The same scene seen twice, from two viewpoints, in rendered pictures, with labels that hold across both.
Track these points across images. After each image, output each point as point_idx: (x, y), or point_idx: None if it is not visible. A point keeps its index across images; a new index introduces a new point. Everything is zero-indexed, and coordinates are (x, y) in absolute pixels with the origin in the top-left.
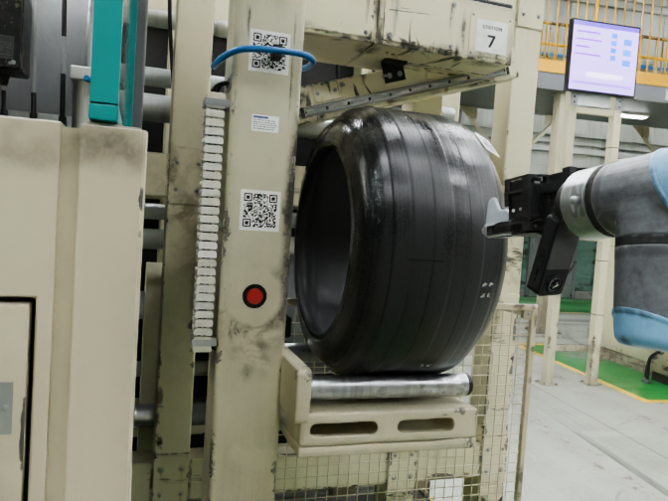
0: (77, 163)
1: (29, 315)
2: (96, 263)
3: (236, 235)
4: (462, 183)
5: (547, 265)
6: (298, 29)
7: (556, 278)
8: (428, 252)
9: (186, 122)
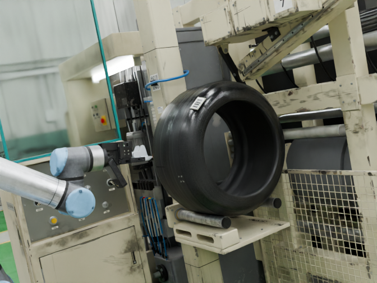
0: None
1: (12, 194)
2: None
3: None
4: (169, 131)
5: (111, 178)
6: (158, 69)
7: (116, 182)
8: (160, 163)
9: None
